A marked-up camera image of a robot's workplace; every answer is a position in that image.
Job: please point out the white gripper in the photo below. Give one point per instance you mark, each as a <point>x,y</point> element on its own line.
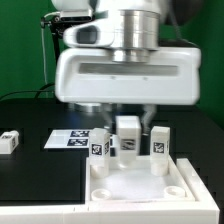
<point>94,70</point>

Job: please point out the white square table top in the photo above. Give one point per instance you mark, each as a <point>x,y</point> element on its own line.
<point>138,184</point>

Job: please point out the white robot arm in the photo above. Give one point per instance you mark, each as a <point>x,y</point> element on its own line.
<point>138,21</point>

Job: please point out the white L-shaped obstacle fence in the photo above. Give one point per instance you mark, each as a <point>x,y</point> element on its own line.
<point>201,211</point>

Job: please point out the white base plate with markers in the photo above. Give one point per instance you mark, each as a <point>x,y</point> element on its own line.
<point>68,139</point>

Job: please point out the black camera stand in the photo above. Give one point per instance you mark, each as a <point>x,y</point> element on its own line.
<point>57,27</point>

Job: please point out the silver camera on stand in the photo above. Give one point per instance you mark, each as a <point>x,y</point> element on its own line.
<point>84,15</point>

